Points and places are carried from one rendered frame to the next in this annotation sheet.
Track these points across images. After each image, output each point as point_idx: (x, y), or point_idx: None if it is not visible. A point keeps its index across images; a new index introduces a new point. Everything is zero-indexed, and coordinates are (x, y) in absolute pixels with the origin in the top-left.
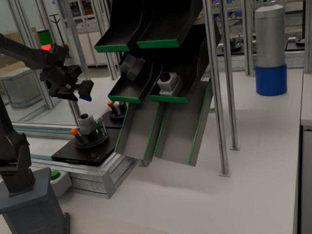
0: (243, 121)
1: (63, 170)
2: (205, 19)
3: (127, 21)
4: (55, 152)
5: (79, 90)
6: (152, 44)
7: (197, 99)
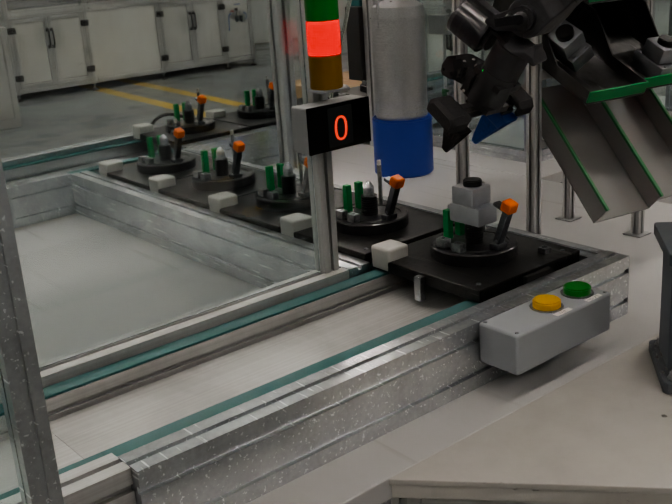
0: None
1: (559, 285)
2: None
3: None
4: (469, 286)
5: (521, 99)
6: None
7: (618, 101)
